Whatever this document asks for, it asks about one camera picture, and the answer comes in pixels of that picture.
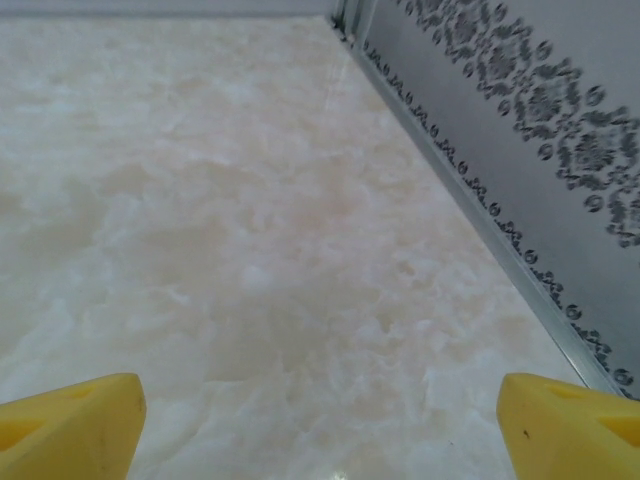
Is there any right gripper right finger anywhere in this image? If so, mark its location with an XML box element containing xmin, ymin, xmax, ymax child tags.
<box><xmin>496</xmin><ymin>372</ymin><xmax>640</xmax><ymax>480</ymax></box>

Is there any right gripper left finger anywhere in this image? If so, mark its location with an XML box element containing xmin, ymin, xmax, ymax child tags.
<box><xmin>0</xmin><ymin>372</ymin><xmax>148</xmax><ymax>480</ymax></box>

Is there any aluminium side rail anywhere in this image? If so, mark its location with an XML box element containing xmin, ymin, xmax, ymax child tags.
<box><xmin>344</xmin><ymin>29</ymin><xmax>640</xmax><ymax>401</ymax></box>

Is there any aluminium frame post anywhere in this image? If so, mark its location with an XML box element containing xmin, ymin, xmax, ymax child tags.
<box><xmin>329</xmin><ymin>0</ymin><xmax>381</xmax><ymax>49</ymax></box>

